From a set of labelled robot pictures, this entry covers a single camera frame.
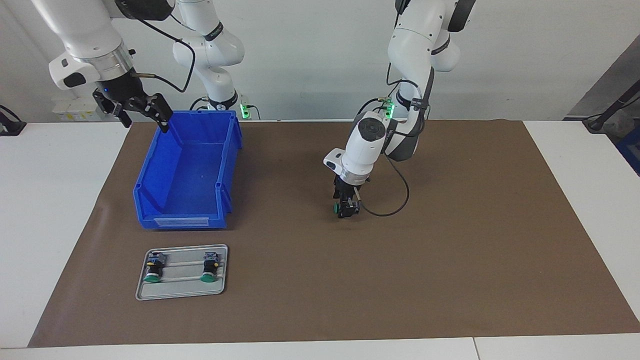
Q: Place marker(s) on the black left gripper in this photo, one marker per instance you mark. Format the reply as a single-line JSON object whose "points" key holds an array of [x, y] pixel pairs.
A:
{"points": [[346, 191]]}

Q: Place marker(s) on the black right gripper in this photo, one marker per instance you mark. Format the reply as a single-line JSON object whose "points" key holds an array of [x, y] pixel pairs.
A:
{"points": [[122, 87]]}

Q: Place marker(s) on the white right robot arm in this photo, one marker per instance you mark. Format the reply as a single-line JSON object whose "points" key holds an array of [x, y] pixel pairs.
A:
{"points": [[85, 30]]}

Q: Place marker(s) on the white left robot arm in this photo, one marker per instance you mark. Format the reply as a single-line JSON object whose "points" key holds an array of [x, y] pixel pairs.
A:
{"points": [[370, 140]]}

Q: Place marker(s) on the blue plastic storage bin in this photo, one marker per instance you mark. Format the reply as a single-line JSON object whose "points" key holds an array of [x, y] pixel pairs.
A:
{"points": [[190, 175]]}

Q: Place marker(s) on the brown table mat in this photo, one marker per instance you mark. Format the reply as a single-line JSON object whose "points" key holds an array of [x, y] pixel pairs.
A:
{"points": [[300, 275]]}

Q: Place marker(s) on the white plug with green light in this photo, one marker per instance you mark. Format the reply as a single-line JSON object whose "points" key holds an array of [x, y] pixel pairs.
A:
{"points": [[245, 107], [389, 107]]}

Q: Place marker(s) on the black stand foot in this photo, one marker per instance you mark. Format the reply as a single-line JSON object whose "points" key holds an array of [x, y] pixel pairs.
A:
{"points": [[11, 127]]}

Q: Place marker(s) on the grey metal tray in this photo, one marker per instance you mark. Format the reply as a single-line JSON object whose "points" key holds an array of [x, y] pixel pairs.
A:
{"points": [[182, 290]]}

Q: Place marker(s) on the black tripod leg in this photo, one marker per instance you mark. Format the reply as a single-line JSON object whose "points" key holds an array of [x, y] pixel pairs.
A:
{"points": [[597, 122]]}

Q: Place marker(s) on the blue frame part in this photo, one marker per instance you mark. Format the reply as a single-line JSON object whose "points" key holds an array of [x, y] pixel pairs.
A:
{"points": [[632, 150]]}

